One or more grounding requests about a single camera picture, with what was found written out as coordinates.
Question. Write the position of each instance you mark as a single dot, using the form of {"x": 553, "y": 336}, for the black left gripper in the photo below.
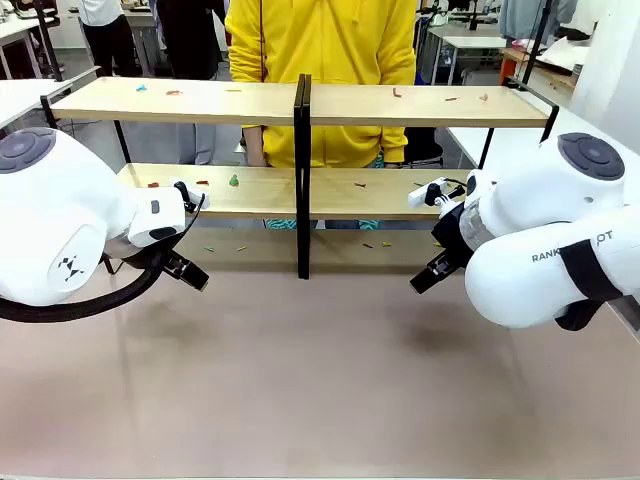
{"x": 150, "y": 255}

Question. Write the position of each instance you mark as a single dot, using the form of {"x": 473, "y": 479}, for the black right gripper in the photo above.
{"x": 452, "y": 235}

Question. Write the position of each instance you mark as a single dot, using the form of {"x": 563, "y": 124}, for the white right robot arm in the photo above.
{"x": 540, "y": 200}

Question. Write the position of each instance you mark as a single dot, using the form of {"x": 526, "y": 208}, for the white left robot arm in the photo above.
{"x": 60, "y": 200}

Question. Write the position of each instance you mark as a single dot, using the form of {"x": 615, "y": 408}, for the person's right hand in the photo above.
{"x": 255, "y": 145}

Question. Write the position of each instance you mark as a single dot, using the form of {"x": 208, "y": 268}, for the wooden shelf board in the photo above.
{"x": 360, "y": 200}
{"x": 425, "y": 107}
{"x": 190, "y": 102}
{"x": 250, "y": 197}

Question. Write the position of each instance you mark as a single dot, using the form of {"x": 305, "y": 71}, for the black office chair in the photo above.
{"x": 425, "y": 147}

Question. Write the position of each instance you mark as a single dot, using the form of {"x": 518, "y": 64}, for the wooden two-tier shelf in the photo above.
{"x": 300, "y": 200}

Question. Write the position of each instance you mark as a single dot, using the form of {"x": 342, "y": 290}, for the white lab table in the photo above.
{"x": 25, "y": 97}
{"x": 470, "y": 42}
{"x": 575, "y": 122}

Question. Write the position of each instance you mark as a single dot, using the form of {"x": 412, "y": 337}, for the person in dark clothes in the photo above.
{"x": 190, "y": 35}

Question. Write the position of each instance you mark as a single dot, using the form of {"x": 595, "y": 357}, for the wooden workbench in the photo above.
{"x": 545, "y": 65}

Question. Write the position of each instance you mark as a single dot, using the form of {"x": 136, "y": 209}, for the person in white shirt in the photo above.
{"x": 107, "y": 35}

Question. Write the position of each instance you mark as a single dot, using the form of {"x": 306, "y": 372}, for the black stand pole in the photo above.
{"x": 49, "y": 45}
{"x": 535, "y": 45}

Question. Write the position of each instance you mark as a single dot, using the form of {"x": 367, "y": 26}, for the person in yellow hoodie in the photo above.
{"x": 320, "y": 45}

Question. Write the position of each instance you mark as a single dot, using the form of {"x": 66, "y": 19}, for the hanging grey clothes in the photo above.
{"x": 525, "y": 17}

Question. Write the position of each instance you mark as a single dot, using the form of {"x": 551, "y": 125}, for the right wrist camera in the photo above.
{"x": 420, "y": 195}

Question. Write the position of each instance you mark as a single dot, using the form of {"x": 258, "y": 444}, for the black metal shelf frame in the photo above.
{"x": 306, "y": 150}

